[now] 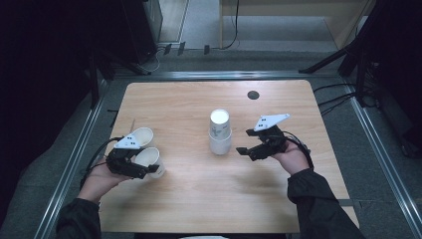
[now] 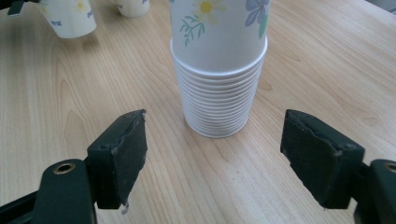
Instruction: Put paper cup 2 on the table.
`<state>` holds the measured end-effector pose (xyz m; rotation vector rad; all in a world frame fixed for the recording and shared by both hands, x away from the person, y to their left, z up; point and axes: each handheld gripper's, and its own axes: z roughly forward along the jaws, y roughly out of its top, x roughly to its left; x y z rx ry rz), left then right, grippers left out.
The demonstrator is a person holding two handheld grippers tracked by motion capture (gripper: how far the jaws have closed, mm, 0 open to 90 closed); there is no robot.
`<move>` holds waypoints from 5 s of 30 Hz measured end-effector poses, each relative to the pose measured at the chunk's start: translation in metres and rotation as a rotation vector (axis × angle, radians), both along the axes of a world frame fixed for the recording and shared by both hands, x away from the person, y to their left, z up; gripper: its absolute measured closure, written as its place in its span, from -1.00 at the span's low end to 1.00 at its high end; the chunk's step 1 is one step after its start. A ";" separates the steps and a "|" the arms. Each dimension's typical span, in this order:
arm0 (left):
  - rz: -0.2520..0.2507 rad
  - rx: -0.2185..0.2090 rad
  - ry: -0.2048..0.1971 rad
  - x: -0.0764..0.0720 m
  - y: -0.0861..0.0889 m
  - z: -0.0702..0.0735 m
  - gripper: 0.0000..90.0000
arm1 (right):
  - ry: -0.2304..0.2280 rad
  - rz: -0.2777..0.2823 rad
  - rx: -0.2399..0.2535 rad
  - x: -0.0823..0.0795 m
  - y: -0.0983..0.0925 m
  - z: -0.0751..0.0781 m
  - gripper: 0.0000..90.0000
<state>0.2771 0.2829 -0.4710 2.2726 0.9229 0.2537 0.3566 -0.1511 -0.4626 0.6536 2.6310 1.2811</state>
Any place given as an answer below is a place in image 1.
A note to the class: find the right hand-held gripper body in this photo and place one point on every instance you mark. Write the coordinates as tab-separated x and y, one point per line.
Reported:
272	142

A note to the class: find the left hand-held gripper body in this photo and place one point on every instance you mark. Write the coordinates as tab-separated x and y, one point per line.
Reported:
121	162

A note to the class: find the stack of white paper cups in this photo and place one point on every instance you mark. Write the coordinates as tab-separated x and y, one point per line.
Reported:
219	146

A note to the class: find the person's right hand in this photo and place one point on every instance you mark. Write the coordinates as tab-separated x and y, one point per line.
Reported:
295	161

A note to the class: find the person's left hand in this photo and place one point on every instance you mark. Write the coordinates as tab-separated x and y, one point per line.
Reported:
98	184

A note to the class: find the black round table grommet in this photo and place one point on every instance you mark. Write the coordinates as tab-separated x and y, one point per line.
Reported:
253	95

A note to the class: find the black metal stand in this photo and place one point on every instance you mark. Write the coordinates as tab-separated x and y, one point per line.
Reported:
94	79

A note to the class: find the grey tape strip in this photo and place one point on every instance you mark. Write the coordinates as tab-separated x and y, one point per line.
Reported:
346	202

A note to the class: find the black tripod stand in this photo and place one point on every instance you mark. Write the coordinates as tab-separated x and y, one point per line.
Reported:
325	61

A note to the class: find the black cabinet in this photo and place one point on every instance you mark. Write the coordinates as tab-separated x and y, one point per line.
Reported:
139	30

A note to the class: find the light wooden furniture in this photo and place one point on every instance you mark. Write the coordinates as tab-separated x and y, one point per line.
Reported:
298	9

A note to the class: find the long metal floor rail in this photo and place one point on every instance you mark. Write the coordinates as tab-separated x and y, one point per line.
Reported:
225	75
71	162
381	149

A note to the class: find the small black floor bracket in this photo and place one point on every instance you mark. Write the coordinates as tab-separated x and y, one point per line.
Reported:
167	49
181	48
206	49

